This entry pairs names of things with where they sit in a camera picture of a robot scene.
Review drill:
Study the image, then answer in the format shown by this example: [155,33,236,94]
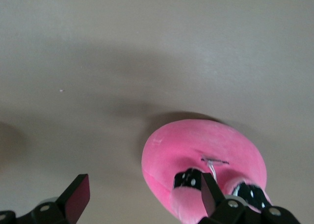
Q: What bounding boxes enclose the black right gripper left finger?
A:
[0,173,91,224]

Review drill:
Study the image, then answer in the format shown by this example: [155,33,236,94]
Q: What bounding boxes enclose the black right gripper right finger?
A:
[200,172,302,224]

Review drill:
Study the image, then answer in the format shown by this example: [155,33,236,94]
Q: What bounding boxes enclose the pink plush toy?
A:
[141,118,273,224]

